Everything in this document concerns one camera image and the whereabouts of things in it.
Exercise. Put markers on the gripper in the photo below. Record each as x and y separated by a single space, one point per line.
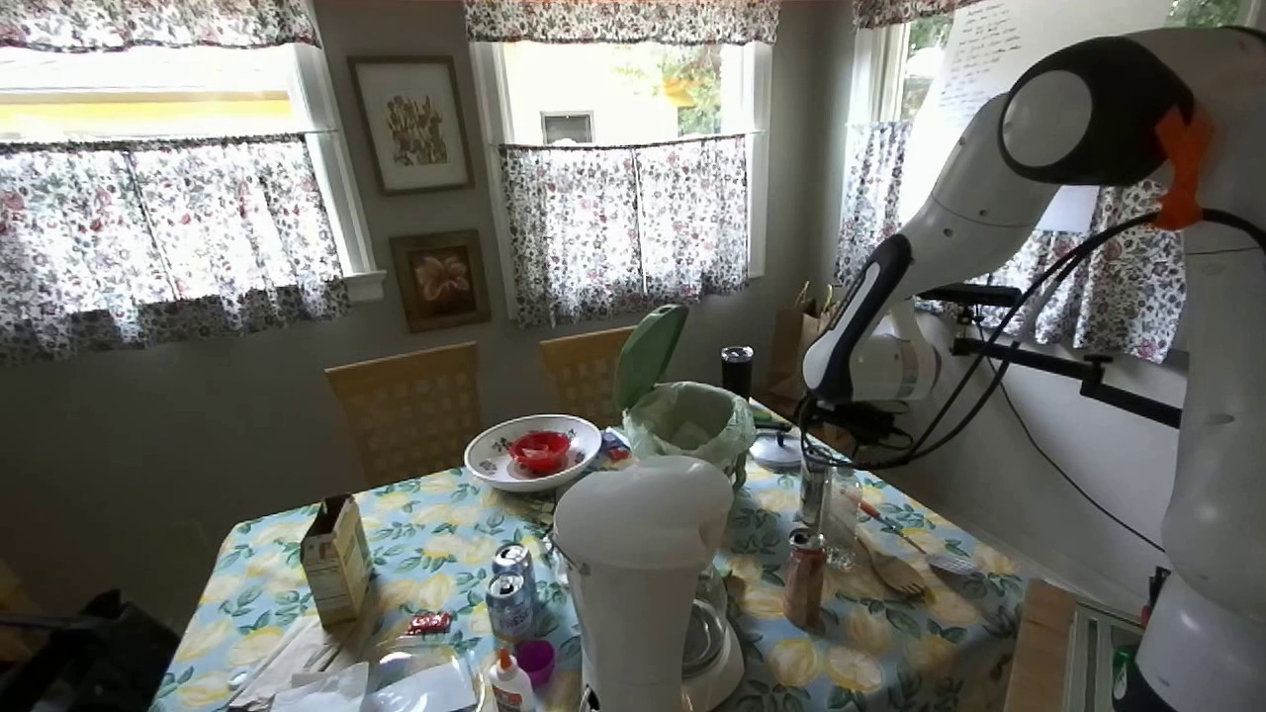
859 420

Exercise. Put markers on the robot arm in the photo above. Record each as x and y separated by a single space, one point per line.
1217 415

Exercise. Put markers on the white glue bottle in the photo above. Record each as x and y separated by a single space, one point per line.
509 684

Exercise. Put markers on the white round lid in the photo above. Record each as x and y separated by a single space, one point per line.
774 451

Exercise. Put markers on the clear glass jar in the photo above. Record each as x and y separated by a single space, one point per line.
843 519

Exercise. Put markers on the brown paper bag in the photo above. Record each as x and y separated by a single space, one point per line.
788 346

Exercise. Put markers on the black tumbler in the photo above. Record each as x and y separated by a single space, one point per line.
737 374

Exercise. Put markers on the wooden fork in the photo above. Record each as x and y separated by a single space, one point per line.
895 572

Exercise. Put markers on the green compost bin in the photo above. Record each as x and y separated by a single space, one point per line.
687 420

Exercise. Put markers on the green bin lid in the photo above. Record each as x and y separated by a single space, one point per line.
648 356

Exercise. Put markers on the lemon print tablecloth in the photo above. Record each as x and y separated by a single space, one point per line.
870 643

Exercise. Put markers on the small blue packet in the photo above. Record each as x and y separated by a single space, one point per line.
615 443

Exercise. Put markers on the glass coffee carafe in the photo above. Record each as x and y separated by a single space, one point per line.
704 628

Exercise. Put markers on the white coffee maker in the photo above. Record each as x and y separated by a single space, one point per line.
633 554

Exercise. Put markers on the wooden chair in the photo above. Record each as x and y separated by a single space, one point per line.
584 371
410 410

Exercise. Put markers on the wooden board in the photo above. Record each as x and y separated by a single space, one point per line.
1040 648

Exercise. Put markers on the window with floral curtains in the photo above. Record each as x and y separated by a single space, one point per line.
623 218
148 218
1128 287

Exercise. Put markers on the red bowl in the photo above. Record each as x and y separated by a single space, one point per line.
539 450

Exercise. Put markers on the silver and blue can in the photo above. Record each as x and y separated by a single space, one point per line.
516 562
509 608

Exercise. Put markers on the white floral plate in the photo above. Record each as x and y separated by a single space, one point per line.
490 460

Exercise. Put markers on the large handwritten paper sheet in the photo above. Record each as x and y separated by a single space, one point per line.
974 59

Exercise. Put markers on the small purple cup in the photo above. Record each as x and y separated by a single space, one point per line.
536 661

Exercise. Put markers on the dark framed flower picture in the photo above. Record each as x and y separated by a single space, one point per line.
441 281

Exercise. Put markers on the small red packet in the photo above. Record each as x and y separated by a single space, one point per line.
429 623

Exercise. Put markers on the clear plastic bag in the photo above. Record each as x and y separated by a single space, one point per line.
396 677

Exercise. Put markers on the framed picture with white mat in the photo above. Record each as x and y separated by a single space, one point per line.
410 124

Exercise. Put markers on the open cardboard carton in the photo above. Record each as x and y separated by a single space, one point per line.
334 564

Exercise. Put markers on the black bag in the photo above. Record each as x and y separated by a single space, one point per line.
79 658

